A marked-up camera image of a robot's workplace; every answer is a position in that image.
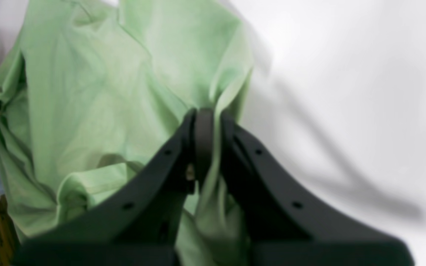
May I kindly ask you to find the green polo t-shirt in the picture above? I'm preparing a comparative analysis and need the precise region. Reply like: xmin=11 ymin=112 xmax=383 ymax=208
xmin=0 ymin=0 xmax=254 ymax=266

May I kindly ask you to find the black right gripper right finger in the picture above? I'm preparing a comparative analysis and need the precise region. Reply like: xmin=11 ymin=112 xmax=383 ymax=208
xmin=220 ymin=112 xmax=415 ymax=266

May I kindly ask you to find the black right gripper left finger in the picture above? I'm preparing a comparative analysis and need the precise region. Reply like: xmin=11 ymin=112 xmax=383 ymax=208
xmin=13 ymin=109 xmax=213 ymax=266

